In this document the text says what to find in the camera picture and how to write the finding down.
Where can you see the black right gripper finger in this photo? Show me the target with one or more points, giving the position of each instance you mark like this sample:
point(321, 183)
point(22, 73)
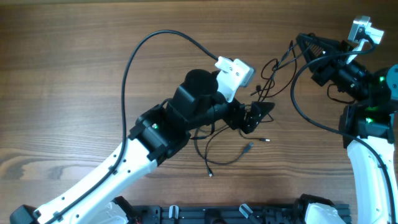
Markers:
point(321, 46)
point(317, 67)

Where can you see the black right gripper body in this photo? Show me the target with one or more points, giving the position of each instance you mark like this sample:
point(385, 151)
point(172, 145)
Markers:
point(329, 70)

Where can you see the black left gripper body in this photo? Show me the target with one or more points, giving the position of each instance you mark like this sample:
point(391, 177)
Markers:
point(234, 111)

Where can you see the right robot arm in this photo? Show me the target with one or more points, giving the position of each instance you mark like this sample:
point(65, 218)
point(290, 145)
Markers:
point(366, 124)

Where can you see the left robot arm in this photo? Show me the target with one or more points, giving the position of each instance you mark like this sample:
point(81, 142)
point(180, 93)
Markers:
point(158, 134)

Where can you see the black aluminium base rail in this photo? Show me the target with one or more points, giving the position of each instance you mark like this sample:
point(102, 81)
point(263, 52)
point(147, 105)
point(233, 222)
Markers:
point(177, 214)

